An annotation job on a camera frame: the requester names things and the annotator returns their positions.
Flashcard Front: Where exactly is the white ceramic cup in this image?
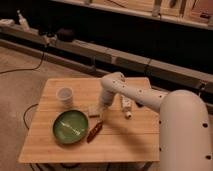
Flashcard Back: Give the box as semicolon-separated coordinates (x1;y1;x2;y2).
56;87;73;107

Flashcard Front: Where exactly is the wooden table top board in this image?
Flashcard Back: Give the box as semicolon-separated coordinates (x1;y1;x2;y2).
19;78;159;163

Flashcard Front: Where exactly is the white sponge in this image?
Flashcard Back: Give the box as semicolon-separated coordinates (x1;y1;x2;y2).
88;105;101;117

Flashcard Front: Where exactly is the red chili pepper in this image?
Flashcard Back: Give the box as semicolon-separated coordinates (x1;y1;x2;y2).
87;122;103;143

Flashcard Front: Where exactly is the black floor cable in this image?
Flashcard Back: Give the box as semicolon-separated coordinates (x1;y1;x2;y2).
0;46;46;76

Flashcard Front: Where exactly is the white rectangular bottle object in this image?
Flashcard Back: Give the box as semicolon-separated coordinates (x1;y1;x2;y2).
120;95;132;119

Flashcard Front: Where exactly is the green ceramic bowl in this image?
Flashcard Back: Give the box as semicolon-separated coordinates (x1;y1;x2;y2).
52;110;89;144

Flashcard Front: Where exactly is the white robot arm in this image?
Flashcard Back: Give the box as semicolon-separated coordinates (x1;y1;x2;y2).
99;72;213;171

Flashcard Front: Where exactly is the black round object on ledge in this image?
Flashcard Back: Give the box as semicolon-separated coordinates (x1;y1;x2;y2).
56;28;75;42

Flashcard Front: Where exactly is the black cable under table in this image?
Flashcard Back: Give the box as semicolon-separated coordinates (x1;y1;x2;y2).
22;103;40;131

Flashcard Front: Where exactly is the white spray bottle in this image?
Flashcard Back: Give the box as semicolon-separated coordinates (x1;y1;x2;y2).
17;11;30;31

